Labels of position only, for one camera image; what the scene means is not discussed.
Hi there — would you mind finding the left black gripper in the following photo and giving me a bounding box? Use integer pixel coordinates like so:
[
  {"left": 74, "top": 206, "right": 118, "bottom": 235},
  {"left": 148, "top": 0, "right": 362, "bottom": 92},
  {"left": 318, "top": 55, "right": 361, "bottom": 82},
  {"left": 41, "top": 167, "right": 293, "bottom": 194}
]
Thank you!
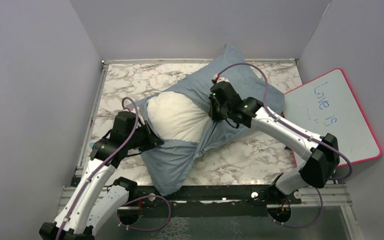
[{"left": 126, "top": 120, "right": 165, "bottom": 152}]

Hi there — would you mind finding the white pillow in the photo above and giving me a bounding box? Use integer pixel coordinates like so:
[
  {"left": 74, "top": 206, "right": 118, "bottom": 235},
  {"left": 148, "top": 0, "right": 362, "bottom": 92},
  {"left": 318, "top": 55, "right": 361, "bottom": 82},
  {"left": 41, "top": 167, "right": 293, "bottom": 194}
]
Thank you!
[{"left": 146, "top": 91, "right": 209, "bottom": 143}]

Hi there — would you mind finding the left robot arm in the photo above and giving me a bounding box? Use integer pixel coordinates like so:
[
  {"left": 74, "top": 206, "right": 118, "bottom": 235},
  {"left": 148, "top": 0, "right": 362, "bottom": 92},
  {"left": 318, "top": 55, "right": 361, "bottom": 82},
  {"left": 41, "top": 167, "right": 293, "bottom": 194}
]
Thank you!
[{"left": 39, "top": 111, "right": 164, "bottom": 240}]

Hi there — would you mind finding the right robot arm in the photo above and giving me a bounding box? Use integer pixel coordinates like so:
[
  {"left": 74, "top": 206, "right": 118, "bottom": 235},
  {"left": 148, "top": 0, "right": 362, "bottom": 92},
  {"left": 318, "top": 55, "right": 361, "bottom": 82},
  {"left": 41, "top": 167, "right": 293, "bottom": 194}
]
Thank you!
[{"left": 209, "top": 81, "right": 340, "bottom": 204}]

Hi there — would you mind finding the pink framed whiteboard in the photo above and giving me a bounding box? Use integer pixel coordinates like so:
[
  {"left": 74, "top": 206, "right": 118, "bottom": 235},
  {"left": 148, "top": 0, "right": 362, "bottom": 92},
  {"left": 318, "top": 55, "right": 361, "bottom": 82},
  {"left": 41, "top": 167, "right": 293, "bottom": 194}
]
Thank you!
[{"left": 283, "top": 68, "right": 383, "bottom": 164}]

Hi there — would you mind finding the aluminium table frame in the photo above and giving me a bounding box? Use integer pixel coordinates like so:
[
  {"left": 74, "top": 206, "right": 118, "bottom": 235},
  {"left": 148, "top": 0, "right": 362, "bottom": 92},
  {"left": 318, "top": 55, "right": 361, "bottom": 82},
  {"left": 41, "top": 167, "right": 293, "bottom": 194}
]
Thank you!
[{"left": 75, "top": 59, "right": 362, "bottom": 240}]

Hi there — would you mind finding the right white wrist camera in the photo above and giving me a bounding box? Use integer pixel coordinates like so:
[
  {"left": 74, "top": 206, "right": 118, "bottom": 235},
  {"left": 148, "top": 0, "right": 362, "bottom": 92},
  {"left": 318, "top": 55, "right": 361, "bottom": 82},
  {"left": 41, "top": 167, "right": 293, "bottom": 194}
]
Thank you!
[{"left": 211, "top": 75, "right": 230, "bottom": 85}]

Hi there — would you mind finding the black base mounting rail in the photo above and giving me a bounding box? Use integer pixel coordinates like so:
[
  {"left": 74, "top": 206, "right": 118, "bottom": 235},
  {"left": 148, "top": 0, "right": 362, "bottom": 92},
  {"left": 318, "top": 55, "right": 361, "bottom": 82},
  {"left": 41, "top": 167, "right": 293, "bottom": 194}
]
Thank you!
[{"left": 116, "top": 184, "right": 302, "bottom": 220}]

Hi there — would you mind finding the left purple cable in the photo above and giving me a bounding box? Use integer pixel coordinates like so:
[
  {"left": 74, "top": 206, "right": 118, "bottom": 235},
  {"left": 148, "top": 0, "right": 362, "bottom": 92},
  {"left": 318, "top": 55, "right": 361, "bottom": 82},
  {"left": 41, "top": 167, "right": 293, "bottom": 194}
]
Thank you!
[{"left": 54, "top": 96, "right": 172, "bottom": 240}]

